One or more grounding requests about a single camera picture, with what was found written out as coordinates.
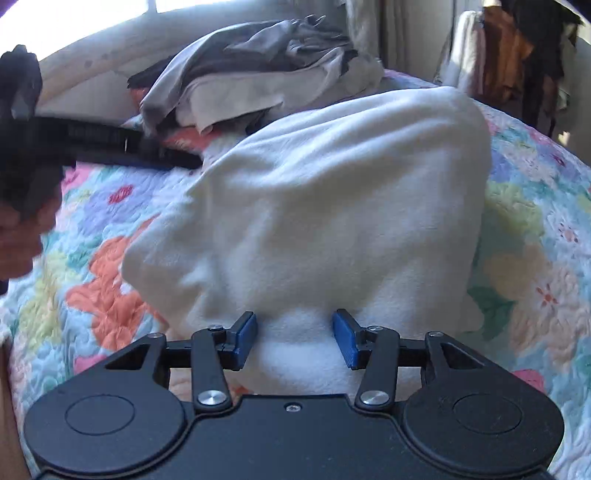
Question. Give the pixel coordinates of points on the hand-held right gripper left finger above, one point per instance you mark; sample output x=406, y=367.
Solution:
x=244, y=339

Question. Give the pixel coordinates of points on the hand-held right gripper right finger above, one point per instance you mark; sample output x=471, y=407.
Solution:
x=345, y=339

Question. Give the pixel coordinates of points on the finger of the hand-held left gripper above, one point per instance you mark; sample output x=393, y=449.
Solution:
x=120, y=141

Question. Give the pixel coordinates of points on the white zip fleece hoodie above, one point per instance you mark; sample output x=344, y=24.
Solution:
x=314, y=230

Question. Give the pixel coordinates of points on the pile of grey clothes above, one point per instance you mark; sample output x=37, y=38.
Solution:
x=249, y=78

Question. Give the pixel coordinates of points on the hanging clothes on rack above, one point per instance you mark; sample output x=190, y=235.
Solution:
x=512, y=55

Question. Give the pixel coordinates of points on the person's left hand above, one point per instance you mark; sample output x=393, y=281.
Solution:
x=23, y=244

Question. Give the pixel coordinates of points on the white bed headboard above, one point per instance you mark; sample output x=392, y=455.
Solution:
x=92, y=64

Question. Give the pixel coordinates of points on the floral quilted bedspread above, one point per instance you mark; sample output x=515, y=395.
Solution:
x=87, y=286

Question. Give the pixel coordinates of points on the window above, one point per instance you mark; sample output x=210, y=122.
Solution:
x=184, y=4

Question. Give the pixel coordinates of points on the person's leg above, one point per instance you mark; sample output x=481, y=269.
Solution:
x=11, y=415

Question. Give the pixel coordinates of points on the light curtain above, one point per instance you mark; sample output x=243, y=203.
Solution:
x=364, y=32

